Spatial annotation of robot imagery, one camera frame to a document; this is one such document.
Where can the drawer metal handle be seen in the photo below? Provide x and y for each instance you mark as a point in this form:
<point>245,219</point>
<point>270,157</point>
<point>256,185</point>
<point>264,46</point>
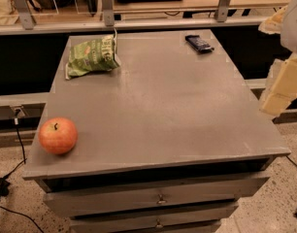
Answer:
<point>158,225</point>
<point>161,200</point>

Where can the lower drawer metal handle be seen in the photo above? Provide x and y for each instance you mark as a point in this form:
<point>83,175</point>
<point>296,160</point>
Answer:
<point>158,225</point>

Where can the metal railing frame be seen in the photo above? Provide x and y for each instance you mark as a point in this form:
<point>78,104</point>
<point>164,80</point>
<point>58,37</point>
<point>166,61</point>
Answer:
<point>112,15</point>

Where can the upper drawer metal handle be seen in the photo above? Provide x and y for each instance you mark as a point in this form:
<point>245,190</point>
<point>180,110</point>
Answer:
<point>161,200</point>

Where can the dark blue rxbar wrapper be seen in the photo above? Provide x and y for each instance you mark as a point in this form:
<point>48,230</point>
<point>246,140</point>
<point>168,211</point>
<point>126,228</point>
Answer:
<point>199,44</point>

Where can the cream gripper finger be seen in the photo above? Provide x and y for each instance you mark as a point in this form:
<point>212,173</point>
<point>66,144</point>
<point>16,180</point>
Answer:
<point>280,86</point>
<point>272,25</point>

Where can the grey drawer cabinet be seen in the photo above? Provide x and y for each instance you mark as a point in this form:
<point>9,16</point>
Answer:
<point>168,121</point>

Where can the red apple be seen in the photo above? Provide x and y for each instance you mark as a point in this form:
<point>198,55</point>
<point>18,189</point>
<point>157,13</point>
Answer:
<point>58,135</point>

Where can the green chip bag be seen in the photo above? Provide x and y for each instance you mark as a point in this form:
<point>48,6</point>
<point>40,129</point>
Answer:
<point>97,55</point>

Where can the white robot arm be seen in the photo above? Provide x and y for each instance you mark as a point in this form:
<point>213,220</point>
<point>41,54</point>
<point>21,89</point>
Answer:
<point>288,35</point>

